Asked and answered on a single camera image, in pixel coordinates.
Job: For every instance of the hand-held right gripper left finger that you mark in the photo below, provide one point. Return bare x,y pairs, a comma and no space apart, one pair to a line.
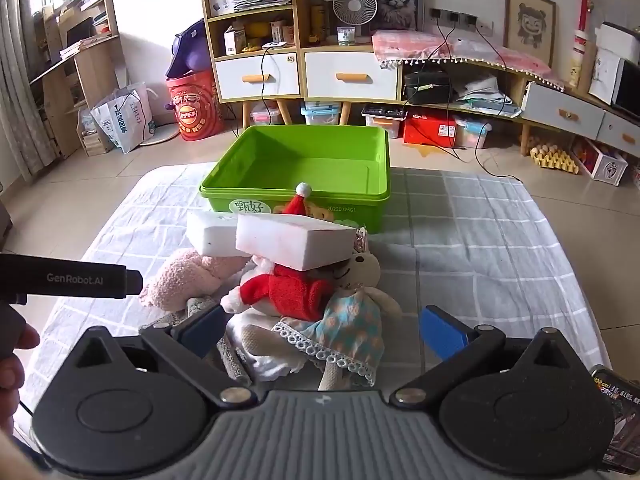
206,330

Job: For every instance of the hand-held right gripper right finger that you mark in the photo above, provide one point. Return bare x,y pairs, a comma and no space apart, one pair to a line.
442,332

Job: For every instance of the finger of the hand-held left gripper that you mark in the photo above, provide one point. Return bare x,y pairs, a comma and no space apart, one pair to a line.
134,281

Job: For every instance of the grey towel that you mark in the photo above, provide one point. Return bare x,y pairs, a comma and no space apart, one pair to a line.
232,362

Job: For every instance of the pink plush toy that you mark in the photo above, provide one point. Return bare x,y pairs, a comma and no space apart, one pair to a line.
180,275

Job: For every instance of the white cloth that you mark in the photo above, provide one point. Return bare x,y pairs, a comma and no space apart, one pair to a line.
270,369

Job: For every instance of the white sponge block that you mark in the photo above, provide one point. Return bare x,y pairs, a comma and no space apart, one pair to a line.
295,242
210,232

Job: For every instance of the rabbit doll blue dress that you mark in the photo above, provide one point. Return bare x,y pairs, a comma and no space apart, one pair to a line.
350,320

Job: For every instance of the white plush toy red outfit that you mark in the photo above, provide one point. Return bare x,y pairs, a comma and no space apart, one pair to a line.
290,287

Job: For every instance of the green plastic box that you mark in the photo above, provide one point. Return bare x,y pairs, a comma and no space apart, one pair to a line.
300,160

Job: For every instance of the person's left forearm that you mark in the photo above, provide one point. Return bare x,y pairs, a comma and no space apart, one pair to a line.
6,457

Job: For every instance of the person's left hand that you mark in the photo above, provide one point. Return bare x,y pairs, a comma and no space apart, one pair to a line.
12,385

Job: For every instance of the white paper bag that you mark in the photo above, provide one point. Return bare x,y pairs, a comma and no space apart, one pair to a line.
120,120

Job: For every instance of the red printed bucket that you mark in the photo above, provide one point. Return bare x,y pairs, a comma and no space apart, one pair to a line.
195,107

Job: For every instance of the dark printed box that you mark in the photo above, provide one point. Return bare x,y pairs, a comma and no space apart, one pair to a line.
620,410

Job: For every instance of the clear storage box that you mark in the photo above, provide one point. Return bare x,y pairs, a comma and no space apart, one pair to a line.
472,134
264,114
382,121
321,114

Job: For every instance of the grey curtain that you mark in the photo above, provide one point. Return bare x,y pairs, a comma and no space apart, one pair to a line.
20,85

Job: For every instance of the red box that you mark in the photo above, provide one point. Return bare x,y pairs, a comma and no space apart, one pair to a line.
430,130

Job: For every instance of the wooden bookshelf desk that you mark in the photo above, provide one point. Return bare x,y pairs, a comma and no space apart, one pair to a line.
85,75

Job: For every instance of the yellow egg tray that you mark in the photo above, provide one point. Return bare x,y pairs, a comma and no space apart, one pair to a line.
555,159

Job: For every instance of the white printed box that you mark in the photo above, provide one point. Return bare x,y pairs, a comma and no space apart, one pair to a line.
605,162

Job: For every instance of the purple bag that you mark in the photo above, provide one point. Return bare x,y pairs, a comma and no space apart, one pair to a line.
187,50

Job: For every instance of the wooden shelf cabinet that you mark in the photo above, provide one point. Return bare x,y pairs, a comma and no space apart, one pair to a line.
260,77

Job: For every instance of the black bag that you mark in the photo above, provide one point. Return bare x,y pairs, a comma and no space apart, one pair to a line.
425,87

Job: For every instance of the wooden low tv stand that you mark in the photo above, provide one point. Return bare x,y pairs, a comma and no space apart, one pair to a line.
565,110

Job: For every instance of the wooden drawer cabinet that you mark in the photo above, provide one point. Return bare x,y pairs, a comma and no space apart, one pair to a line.
350,77

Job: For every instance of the pink lace cloth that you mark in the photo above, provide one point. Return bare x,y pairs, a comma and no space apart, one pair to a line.
415,42

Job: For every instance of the black monitor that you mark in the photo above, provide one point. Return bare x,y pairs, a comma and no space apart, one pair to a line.
629,85

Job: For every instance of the glass cup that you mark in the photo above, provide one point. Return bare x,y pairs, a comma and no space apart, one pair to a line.
346,36

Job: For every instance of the framed cartoon picture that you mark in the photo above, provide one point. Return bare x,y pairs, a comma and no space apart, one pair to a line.
530,25

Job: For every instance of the cat picture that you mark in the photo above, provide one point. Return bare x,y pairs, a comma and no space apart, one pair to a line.
397,2

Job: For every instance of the white desk fan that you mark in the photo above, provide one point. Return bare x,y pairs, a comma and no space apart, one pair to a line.
354,5

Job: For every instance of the white cardboard box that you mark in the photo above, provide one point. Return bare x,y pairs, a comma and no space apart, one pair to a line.
620,39

